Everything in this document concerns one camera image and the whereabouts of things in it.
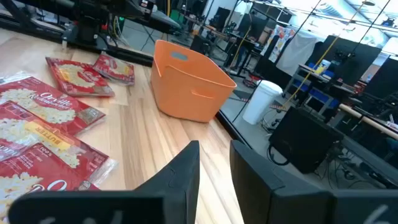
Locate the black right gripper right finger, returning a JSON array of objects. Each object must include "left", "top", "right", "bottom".
[{"left": 229, "top": 139, "right": 398, "bottom": 224}]

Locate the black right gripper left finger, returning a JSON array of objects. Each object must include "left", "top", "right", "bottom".
[{"left": 8, "top": 140, "right": 200, "bottom": 224}]

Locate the red popcorn bag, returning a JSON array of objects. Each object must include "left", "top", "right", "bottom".
[
  {"left": 0, "top": 142, "right": 100, "bottom": 224},
  {"left": 45, "top": 57, "right": 116, "bottom": 98},
  {"left": 92, "top": 51, "right": 136, "bottom": 86},
  {"left": 0, "top": 100, "right": 119, "bottom": 187},
  {"left": 0, "top": 70, "right": 106, "bottom": 136}
]

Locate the black equipment box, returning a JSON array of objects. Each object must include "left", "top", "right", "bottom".
[{"left": 269, "top": 107, "right": 345, "bottom": 174}]

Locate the white bin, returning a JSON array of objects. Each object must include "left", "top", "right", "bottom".
[{"left": 242, "top": 80, "right": 284, "bottom": 125}]

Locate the table with blue bins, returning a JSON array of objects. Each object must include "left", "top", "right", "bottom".
[{"left": 284, "top": 63, "right": 357, "bottom": 116}]

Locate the wooden pole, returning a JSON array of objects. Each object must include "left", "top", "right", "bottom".
[{"left": 338, "top": 103, "right": 398, "bottom": 141}]

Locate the orange plastic basket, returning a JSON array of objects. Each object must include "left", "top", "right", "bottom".
[{"left": 150, "top": 39, "right": 238, "bottom": 123}]

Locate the white sheet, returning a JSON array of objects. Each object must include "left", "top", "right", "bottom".
[{"left": 275, "top": 29, "right": 318, "bottom": 77}]

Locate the black partition panel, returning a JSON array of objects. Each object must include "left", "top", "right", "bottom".
[{"left": 323, "top": 35, "right": 382, "bottom": 91}]

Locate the colourful patterned cloth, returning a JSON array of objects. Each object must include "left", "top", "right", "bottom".
[{"left": 260, "top": 24, "right": 295, "bottom": 63}]

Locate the black desk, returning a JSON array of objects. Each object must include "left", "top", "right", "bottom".
[{"left": 124, "top": 7, "right": 183, "bottom": 35}]

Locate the coiled black cable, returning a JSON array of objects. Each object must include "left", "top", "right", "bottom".
[{"left": 266, "top": 144, "right": 292, "bottom": 167}]

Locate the yellow hanging cable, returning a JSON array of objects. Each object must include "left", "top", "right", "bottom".
[{"left": 282, "top": 2, "right": 368, "bottom": 106}]

